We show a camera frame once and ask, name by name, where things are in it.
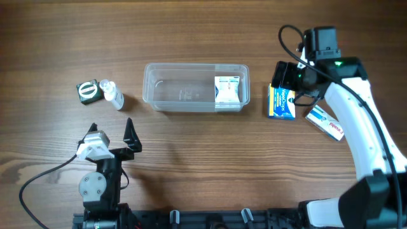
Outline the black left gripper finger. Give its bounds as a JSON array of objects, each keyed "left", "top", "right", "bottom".
[
  {"left": 79, "top": 123, "right": 97, "bottom": 142},
  {"left": 123, "top": 118, "right": 142, "bottom": 150}
]

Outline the blue VapoDrops box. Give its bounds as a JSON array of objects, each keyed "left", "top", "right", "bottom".
[{"left": 267, "top": 84, "right": 296, "bottom": 120}]

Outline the white medicine packet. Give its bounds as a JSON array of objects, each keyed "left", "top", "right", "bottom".
[{"left": 214, "top": 76, "right": 240, "bottom": 102}]

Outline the white Panadol box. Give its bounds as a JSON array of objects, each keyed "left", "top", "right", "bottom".
[{"left": 305, "top": 105, "right": 344, "bottom": 141}]

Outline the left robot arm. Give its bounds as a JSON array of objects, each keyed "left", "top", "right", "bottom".
[{"left": 72, "top": 118, "right": 142, "bottom": 229}]

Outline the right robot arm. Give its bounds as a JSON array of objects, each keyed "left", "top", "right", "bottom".
[{"left": 272, "top": 57, "right": 406, "bottom": 228}]

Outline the clear plastic container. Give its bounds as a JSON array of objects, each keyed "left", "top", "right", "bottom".
[{"left": 142, "top": 62, "right": 251, "bottom": 113}]

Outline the green Zam-Buk box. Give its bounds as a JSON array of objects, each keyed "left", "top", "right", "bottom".
[{"left": 76, "top": 79, "right": 104, "bottom": 105}]

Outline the white spray bottle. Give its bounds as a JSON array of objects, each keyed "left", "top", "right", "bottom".
[{"left": 99, "top": 80, "right": 125, "bottom": 110}]

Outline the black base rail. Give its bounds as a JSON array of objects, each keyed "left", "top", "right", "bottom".
[{"left": 72, "top": 208, "right": 305, "bottom": 229}]

